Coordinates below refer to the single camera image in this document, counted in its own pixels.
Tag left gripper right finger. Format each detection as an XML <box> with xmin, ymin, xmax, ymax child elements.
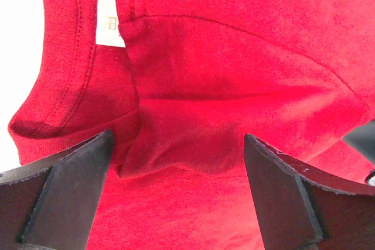
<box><xmin>244</xmin><ymin>135</ymin><xmax>374</xmax><ymax>249</ymax></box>

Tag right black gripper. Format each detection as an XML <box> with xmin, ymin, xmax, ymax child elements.
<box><xmin>342</xmin><ymin>118</ymin><xmax>375</xmax><ymax>186</ymax></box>

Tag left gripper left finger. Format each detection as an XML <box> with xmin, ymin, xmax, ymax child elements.
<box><xmin>1</xmin><ymin>130</ymin><xmax>114</xmax><ymax>249</ymax></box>

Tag red t-shirt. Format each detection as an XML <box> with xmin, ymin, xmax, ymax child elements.
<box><xmin>9</xmin><ymin>0</ymin><xmax>374</xmax><ymax>249</ymax></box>

